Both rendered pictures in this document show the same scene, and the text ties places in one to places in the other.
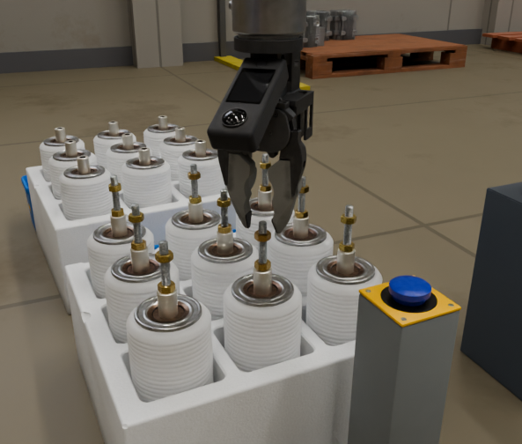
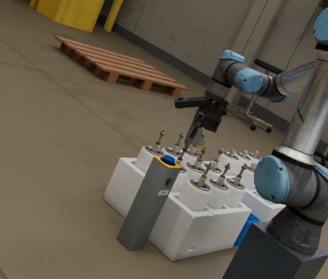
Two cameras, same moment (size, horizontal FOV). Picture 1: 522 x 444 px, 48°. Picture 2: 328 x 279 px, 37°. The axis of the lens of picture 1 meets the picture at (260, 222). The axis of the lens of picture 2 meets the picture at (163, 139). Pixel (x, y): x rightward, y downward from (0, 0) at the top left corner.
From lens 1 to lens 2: 1.47 m
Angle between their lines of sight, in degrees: 58
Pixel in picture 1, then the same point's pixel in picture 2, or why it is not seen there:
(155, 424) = (124, 163)
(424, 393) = (150, 186)
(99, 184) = (227, 160)
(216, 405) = (136, 174)
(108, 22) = not seen: outside the picture
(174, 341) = (144, 151)
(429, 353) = (155, 173)
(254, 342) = not seen: hidden behind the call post
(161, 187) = (245, 179)
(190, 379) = (140, 166)
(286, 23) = (211, 89)
